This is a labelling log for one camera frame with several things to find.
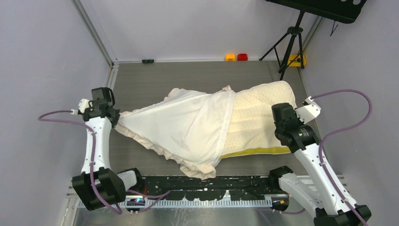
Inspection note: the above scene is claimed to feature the grey pillowcase with cream frill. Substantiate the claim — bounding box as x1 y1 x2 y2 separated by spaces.
116 87 236 179

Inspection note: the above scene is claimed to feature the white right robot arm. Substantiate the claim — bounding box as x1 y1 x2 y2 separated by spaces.
268 100 371 226

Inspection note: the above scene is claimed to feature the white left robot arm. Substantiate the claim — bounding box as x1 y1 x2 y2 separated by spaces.
72 87 144 211

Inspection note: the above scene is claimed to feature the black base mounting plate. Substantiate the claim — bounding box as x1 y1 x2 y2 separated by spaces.
130 176 283 201

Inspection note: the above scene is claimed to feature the red block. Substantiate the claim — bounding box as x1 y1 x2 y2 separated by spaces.
237 53 248 61

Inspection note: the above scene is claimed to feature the orange block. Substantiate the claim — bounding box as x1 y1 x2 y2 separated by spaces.
225 54 236 61

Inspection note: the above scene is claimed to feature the black music stand tripod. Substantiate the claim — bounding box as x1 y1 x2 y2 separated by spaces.
259 0 366 81

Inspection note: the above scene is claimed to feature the small black wall bracket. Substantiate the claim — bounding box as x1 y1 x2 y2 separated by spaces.
142 59 154 64

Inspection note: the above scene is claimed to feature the yellow corner bracket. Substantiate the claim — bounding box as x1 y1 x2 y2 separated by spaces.
287 55 307 68

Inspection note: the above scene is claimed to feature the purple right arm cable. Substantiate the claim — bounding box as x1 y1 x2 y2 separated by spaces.
274 89 373 226

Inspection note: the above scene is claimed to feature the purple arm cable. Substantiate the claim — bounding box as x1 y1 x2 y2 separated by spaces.
38 110 171 216
274 89 373 226

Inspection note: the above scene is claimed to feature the aluminium frame rail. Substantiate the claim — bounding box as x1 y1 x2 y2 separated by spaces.
65 178 356 226

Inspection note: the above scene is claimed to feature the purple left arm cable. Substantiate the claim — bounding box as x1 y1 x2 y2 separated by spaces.
38 110 171 216

